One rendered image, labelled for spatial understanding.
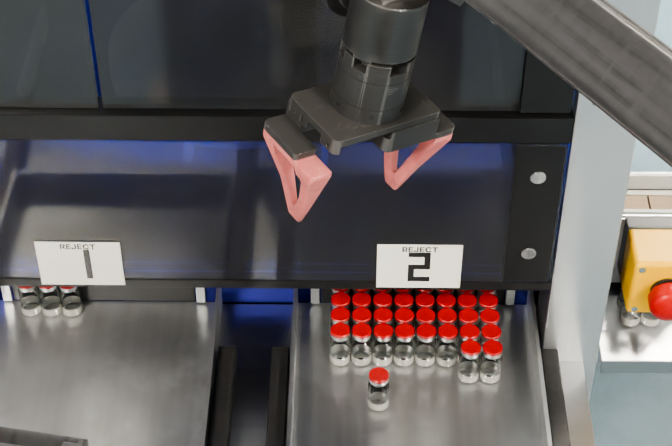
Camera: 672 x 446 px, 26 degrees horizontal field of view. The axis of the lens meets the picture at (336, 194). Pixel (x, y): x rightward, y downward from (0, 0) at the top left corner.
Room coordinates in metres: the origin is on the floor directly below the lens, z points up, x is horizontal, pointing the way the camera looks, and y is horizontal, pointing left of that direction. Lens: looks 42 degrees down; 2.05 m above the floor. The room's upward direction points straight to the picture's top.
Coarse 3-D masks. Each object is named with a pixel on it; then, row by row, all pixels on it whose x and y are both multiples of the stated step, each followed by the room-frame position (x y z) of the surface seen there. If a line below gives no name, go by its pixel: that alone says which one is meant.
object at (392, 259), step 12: (384, 252) 1.04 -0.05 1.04; (396, 252) 1.04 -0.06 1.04; (408, 252) 1.04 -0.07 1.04; (420, 252) 1.04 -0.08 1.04; (432, 252) 1.04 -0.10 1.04; (444, 252) 1.04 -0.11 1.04; (456, 252) 1.04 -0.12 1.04; (384, 264) 1.04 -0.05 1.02; (396, 264) 1.04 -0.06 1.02; (408, 264) 1.04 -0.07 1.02; (420, 264) 1.04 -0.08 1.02; (432, 264) 1.04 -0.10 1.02; (444, 264) 1.04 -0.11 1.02; (456, 264) 1.04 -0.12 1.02; (384, 276) 1.04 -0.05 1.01; (396, 276) 1.04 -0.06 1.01; (420, 276) 1.04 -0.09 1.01; (432, 276) 1.04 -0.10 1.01; (444, 276) 1.04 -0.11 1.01; (456, 276) 1.04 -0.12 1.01
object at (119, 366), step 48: (0, 336) 1.07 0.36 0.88; (48, 336) 1.07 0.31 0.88; (96, 336) 1.07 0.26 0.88; (144, 336) 1.07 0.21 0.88; (192, 336) 1.07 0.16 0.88; (0, 384) 1.00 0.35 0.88; (48, 384) 1.00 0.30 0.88; (96, 384) 1.00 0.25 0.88; (144, 384) 1.00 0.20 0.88; (192, 384) 1.00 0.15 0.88; (48, 432) 0.94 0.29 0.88; (96, 432) 0.94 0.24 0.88; (144, 432) 0.94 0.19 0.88; (192, 432) 0.94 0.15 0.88
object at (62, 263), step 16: (48, 256) 1.04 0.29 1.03; (64, 256) 1.04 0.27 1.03; (80, 256) 1.04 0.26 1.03; (96, 256) 1.04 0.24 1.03; (112, 256) 1.04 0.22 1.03; (48, 272) 1.04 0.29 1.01; (64, 272) 1.04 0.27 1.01; (80, 272) 1.04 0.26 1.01; (96, 272) 1.04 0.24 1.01; (112, 272) 1.04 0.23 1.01
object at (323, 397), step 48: (528, 336) 1.07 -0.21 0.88; (336, 384) 1.00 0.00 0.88; (432, 384) 1.00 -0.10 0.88; (480, 384) 1.00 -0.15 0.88; (528, 384) 1.00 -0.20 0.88; (288, 432) 0.91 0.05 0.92; (336, 432) 0.94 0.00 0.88; (384, 432) 0.94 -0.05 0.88; (432, 432) 0.94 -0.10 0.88; (480, 432) 0.94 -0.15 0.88; (528, 432) 0.94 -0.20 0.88
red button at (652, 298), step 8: (656, 288) 1.02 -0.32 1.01; (664, 288) 1.01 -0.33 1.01; (648, 296) 1.02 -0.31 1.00; (656, 296) 1.01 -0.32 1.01; (664, 296) 1.00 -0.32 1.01; (656, 304) 1.00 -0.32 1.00; (664, 304) 1.00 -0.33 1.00; (656, 312) 1.00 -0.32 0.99; (664, 312) 1.00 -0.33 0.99; (664, 320) 1.00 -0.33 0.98
